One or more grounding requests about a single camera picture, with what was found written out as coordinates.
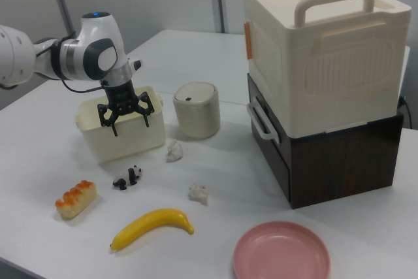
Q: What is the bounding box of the cream storage box with handle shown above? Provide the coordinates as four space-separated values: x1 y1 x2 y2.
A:
242 0 412 137

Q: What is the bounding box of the cream lidded trash can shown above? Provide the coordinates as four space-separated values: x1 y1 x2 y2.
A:
172 81 221 140

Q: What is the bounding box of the small panda figurine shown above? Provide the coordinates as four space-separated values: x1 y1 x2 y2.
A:
112 165 144 191

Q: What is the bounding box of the copper latch strip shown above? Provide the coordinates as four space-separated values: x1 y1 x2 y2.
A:
244 21 253 61

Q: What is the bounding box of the pink plastic plate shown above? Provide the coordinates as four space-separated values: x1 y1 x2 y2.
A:
233 220 331 279

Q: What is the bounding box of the dark wooden drawer cabinet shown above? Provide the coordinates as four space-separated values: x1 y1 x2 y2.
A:
246 72 406 210

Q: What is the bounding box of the white drawer handle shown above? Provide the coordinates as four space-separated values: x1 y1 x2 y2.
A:
246 100 282 144

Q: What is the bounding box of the cream plastic box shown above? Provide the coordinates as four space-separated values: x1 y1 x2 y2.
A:
74 85 167 163

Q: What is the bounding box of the yellow toy banana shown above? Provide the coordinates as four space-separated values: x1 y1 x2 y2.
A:
109 207 195 254

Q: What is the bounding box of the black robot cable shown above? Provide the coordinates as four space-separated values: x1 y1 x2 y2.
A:
32 30 110 94

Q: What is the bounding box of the crumpled white paper ball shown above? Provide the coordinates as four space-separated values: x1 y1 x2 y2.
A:
188 182 210 206
165 139 184 163

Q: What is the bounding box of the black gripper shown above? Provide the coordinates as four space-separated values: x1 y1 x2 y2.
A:
97 79 155 137

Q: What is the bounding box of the toy bread with orange glaze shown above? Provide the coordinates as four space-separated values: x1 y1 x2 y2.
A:
54 179 99 220

